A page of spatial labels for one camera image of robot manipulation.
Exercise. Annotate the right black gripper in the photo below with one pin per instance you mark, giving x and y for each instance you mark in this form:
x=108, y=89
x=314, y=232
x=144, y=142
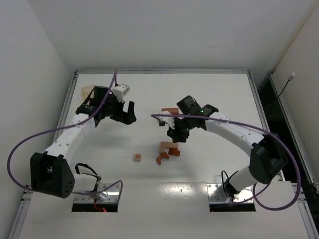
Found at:
x=179, y=130

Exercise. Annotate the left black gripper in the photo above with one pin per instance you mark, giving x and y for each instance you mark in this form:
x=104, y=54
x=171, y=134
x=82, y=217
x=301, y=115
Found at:
x=119, y=114

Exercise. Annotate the long light wood block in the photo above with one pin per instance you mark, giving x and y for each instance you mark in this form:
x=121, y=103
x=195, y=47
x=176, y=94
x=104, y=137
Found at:
x=169, y=144

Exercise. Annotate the long red-brown wood block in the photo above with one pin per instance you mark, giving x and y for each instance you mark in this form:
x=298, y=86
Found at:
x=172, y=111

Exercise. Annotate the letter Q wood cube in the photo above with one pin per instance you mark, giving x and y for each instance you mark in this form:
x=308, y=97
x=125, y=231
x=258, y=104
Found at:
x=137, y=157

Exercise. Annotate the clear plastic block box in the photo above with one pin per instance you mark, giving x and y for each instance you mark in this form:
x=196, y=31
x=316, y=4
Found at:
x=88, y=92

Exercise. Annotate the small light wood cube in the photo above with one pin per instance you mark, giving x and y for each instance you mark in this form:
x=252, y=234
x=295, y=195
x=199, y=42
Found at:
x=162, y=150

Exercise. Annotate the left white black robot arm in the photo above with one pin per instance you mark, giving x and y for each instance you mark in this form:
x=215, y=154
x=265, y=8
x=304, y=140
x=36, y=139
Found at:
x=50, y=170

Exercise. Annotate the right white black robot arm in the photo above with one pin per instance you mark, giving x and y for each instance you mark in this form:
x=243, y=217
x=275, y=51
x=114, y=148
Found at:
x=267, y=157

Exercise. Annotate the red-brown wedge block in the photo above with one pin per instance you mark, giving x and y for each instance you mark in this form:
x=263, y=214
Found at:
x=174, y=152

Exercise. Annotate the orange arch wood block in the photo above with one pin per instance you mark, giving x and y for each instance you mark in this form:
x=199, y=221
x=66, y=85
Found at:
x=161, y=157

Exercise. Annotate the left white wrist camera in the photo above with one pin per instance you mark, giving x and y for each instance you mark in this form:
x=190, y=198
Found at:
x=120, y=91

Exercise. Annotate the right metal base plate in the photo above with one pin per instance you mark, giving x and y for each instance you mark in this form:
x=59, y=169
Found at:
x=216, y=195

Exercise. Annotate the metal base plate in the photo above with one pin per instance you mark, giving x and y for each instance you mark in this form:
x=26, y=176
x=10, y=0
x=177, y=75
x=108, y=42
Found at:
x=109, y=196
x=216, y=195

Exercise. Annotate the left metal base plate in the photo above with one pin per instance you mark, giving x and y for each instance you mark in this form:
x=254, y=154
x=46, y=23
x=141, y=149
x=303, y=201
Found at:
x=109, y=196

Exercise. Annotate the black wall cable white plug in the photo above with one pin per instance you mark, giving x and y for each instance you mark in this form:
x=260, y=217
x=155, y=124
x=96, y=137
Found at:
x=289, y=79

